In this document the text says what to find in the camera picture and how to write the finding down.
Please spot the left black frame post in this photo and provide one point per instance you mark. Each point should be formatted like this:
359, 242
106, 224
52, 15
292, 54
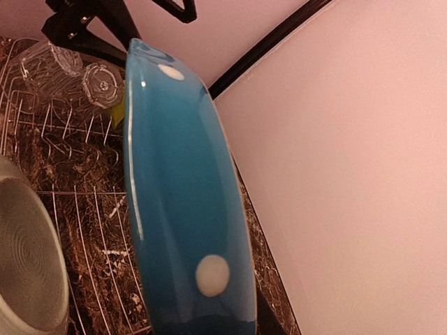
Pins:
266, 44

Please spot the clear faceted glass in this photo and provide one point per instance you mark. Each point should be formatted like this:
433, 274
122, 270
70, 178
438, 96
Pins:
99, 84

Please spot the lime green bowl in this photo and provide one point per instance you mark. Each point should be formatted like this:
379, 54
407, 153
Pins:
117, 112

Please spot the clear ribbed glass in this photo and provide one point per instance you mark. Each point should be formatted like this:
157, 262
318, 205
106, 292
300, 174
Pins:
51, 72

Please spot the pale green plate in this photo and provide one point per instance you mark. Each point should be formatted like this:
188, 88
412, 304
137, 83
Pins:
34, 280

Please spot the blue polka dot plate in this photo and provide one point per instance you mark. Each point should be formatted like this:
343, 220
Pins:
189, 229

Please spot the metal wire dish rack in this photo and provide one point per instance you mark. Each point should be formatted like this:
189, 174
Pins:
73, 158

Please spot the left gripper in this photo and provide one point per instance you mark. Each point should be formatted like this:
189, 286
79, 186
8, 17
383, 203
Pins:
67, 27

